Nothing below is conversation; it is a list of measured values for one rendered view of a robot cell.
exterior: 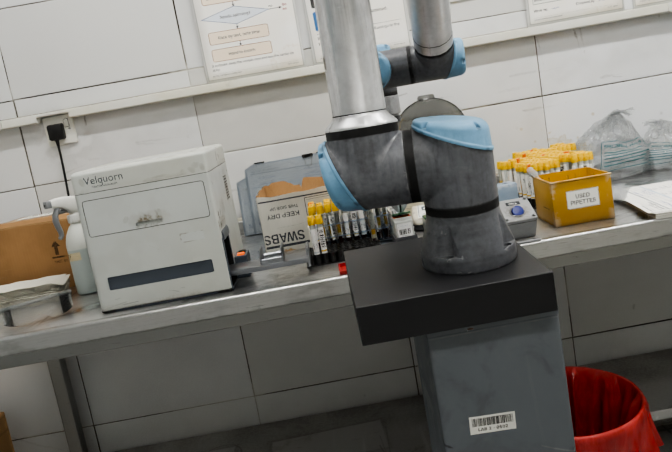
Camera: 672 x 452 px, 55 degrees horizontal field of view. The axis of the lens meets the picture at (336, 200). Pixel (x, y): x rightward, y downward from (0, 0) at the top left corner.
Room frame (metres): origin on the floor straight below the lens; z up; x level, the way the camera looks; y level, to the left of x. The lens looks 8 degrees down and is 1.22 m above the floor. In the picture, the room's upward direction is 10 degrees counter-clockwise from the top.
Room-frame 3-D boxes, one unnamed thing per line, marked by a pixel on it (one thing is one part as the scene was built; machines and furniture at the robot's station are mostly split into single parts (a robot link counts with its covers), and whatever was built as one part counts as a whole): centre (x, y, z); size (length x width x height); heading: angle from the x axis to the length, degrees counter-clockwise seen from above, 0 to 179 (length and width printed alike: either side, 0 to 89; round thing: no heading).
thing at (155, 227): (1.44, 0.37, 1.03); 0.31 x 0.27 x 0.30; 91
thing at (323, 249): (1.44, 0.00, 0.93); 0.17 x 0.09 x 0.11; 91
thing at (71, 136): (1.93, 0.77, 1.29); 0.09 x 0.01 x 0.09; 91
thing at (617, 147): (1.86, -0.81, 0.97); 0.26 x 0.17 x 0.19; 107
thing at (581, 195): (1.42, -0.53, 0.93); 0.13 x 0.13 x 0.10; 88
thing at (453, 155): (0.99, -0.19, 1.11); 0.13 x 0.12 x 0.14; 80
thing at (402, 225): (1.40, -0.14, 0.92); 0.05 x 0.04 x 0.06; 3
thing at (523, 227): (1.34, -0.36, 0.92); 0.13 x 0.07 x 0.08; 1
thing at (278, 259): (1.35, 0.18, 0.92); 0.21 x 0.07 x 0.05; 91
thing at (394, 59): (1.31, -0.13, 1.27); 0.11 x 0.11 x 0.08; 80
